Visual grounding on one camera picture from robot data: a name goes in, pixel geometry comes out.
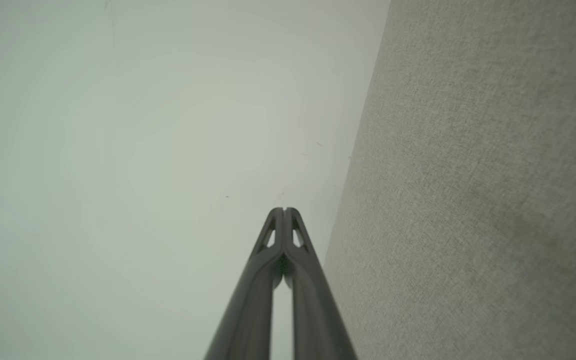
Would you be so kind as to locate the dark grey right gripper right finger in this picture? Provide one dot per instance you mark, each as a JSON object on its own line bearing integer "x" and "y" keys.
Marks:
{"x": 315, "y": 310}

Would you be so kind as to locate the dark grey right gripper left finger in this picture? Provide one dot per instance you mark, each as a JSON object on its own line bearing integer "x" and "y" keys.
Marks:
{"x": 250, "y": 310}

